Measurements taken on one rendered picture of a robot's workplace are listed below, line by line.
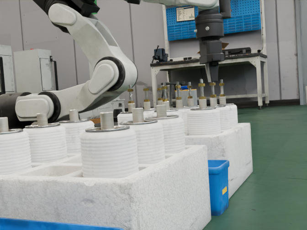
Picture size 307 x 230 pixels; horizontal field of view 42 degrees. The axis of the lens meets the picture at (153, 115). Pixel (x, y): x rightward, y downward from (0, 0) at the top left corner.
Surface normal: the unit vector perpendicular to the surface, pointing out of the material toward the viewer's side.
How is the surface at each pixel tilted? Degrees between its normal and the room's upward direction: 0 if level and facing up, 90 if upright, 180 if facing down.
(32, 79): 90
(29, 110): 90
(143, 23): 90
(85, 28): 113
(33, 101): 90
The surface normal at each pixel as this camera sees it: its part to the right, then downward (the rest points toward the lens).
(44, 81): 0.91, -0.04
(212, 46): 0.15, 0.04
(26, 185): -0.41, 0.07
